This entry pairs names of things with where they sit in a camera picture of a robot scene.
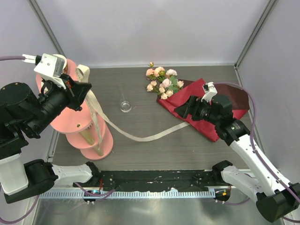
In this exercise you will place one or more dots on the clear glass vase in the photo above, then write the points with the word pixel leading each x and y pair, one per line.
pixel 125 105

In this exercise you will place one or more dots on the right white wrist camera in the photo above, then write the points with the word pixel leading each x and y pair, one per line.
pixel 209 92

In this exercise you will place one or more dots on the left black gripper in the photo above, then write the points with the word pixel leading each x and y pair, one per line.
pixel 76 90

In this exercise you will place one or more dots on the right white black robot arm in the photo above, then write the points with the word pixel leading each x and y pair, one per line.
pixel 274 195

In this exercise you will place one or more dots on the white bowl mug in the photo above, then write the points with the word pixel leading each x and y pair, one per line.
pixel 65 63

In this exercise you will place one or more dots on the white slotted cable duct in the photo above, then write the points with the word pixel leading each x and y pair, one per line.
pixel 173 193

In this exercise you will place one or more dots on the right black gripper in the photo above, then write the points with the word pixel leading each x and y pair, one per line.
pixel 191 107

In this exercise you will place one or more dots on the pink flower bouquet red wrap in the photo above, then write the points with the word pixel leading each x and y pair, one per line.
pixel 163 82

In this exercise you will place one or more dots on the dark red wrapping paper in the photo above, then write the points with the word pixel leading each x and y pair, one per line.
pixel 217 118

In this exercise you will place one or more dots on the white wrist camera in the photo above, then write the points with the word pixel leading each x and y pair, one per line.
pixel 48 66
pixel 209 92

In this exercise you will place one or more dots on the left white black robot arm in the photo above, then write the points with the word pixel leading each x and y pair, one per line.
pixel 24 115

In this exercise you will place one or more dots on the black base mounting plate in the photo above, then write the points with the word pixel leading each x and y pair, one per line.
pixel 156 180

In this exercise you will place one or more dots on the pink tiered shelf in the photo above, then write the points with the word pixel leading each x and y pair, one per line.
pixel 85 130

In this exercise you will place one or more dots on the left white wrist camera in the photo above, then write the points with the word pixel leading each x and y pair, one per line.
pixel 48 66

